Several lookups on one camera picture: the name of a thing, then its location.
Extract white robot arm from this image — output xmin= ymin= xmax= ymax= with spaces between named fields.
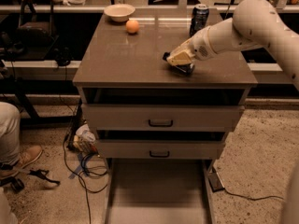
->
xmin=164 ymin=0 xmax=299 ymax=89

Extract dark blue soda can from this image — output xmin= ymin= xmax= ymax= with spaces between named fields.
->
xmin=189 ymin=4 xmax=209 ymax=36

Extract top grey drawer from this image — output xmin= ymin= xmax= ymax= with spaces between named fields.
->
xmin=81 ymin=104 xmax=244 ymax=132

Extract black bag on shelf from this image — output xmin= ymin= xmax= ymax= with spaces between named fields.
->
xmin=16 ymin=0 xmax=56 ymax=47

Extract black strap on floor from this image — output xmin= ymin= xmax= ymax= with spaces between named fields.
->
xmin=28 ymin=168 xmax=62 ymax=189

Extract orange fruit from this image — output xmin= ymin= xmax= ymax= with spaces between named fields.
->
xmin=126 ymin=20 xmax=139 ymax=34

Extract blue rxbar wrapper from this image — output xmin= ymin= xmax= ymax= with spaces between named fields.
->
xmin=171 ymin=63 xmax=195 ymax=76

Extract tan leather shoe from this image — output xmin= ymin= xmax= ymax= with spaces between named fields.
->
xmin=0 ymin=146 xmax=42 ymax=179

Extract white ceramic bowl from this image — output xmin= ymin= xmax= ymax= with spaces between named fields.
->
xmin=104 ymin=4 xmax=135 ymax=22

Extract black floor cable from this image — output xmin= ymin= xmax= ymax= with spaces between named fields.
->
xmin=62 ymin=131 xmax=109 ymax=224

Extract black power adapter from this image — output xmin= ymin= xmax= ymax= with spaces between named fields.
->
xmin=208 ymin=172 xmax=224 ymax=192

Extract grey drawer cabinet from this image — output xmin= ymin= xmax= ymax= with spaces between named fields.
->
xmin=73 ymin=8 xmax=256 ymax=215

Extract middle grey drawer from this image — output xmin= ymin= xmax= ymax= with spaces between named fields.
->
xmin=96 ymin=140 xmax=225 ymax=160

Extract black headphones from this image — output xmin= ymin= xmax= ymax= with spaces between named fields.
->
xmin=54 ymin=48 xmax=72 ymax=66

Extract person's leg in trousers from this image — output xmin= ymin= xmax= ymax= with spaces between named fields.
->
xmin=0 ymin=102 xmax=21 ymax=165

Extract open bottom grey drawer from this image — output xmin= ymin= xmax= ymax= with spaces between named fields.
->
xmin=103 ymin=159 xmax=216 ymax=224

